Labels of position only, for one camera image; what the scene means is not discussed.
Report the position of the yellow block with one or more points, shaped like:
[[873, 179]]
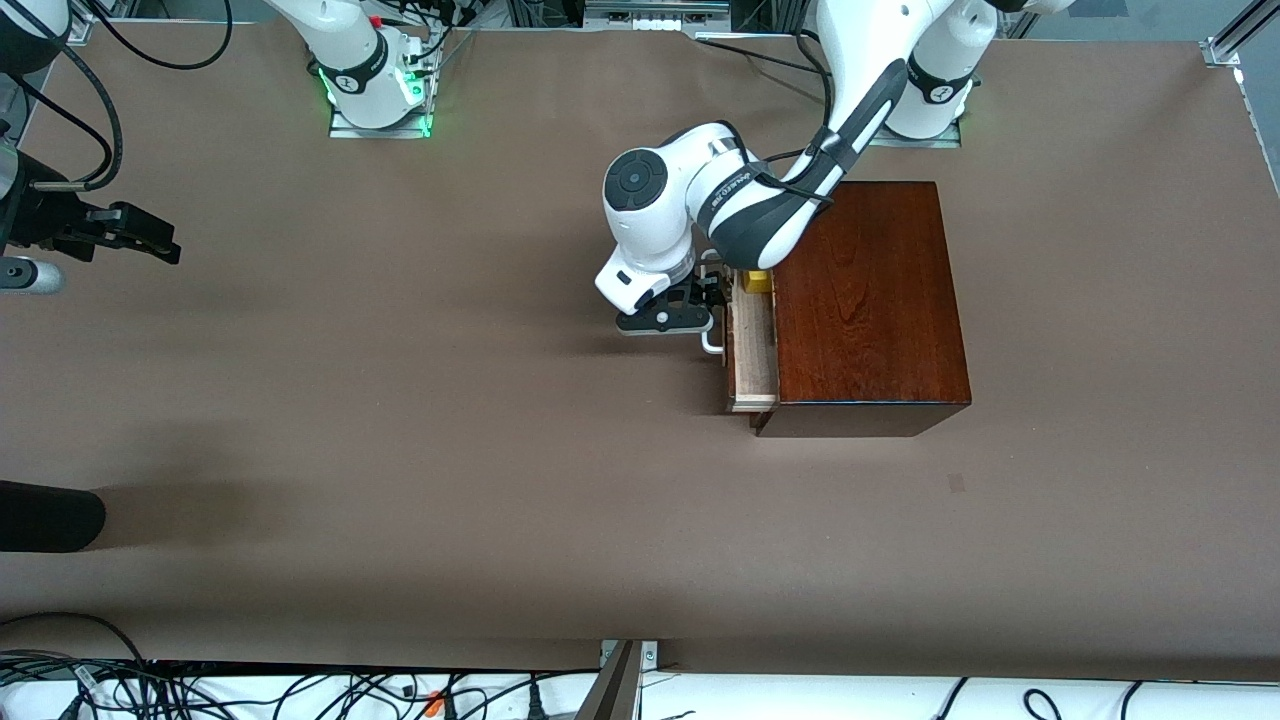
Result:
[[760, 282]]

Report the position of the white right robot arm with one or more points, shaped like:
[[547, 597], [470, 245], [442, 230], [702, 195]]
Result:
[[350, 50]]

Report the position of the silver metal bracket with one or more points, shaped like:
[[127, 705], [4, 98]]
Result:
[[650, 655]]

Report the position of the grey power strip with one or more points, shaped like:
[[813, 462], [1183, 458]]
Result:
[[655, 20]]

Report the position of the dark brown wooden cabinet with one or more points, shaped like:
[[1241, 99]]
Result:
[[870, 310]]

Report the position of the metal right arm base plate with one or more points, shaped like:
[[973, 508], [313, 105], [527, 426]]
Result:
[[380, 132]]

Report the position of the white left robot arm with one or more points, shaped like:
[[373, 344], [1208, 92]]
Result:
[[650, 220]]

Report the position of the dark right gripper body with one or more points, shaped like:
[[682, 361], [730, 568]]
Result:
[[42, 219]]

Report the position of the dark diagonal beam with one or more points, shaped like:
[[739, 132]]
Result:
[[610, 695]]

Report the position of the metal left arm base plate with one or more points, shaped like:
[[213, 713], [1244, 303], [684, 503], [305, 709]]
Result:
[[930, 142]]

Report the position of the black cylinder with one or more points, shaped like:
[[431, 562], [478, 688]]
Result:
[[50, 515]]

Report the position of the aluminium frame corner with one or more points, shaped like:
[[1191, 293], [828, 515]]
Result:
[[1222, 50], [82, 30]]

